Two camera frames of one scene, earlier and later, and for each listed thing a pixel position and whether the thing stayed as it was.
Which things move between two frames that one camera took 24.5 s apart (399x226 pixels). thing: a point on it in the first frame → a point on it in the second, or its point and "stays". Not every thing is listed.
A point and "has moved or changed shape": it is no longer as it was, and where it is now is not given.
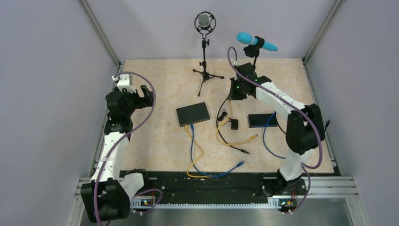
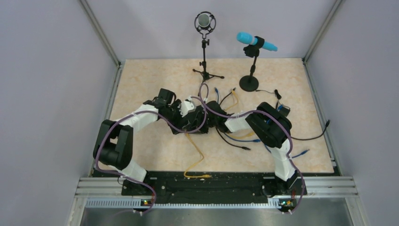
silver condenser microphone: x=205 y=22 stays
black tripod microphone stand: x=204 y=74 stays
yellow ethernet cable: x=253 y=137 has moved or changed shape
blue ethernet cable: x=236 y=165 → x=256 y=141
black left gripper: x=146 y=100 → x=175 y=106
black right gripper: x=234 y=96 → x=200 y=115
